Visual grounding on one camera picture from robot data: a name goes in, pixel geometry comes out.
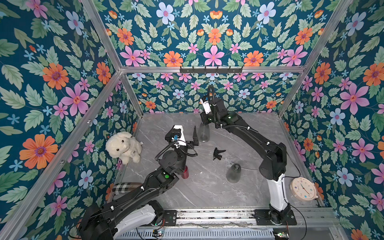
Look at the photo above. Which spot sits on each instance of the plaid fabric cloth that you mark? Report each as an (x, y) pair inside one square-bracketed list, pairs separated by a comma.
[(124, 188)]

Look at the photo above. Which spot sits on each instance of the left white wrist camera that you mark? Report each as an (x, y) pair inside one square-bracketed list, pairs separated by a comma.
[(176, 129)]

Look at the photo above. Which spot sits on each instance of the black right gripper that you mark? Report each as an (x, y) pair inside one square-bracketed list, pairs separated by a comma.
[(206, 117)]

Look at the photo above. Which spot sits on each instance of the aluminium frame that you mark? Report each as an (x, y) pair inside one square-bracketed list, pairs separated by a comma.
[(63, 95)]

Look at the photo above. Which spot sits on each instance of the round beige wall clock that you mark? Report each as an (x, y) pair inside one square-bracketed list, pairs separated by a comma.
[(303, 189)]

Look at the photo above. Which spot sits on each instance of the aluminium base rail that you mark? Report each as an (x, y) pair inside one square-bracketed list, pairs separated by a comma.
[(300, 217)]

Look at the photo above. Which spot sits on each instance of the grey translucent spray bottle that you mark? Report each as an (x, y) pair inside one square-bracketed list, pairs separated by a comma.
[(204, 133)]

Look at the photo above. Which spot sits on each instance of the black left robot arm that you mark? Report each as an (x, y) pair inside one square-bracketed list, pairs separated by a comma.
[(139, 207)]

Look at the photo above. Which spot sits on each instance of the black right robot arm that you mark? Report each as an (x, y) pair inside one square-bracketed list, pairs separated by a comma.
[(274, 156)]

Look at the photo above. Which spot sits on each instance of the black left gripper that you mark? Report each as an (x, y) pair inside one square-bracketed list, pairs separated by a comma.
[(189, 146)]

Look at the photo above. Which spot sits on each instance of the white plush teddy bear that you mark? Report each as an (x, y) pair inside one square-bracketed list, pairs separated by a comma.
[(124, 146)]

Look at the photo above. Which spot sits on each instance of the black hook rail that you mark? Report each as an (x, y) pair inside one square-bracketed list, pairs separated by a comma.
[(211, 70)]

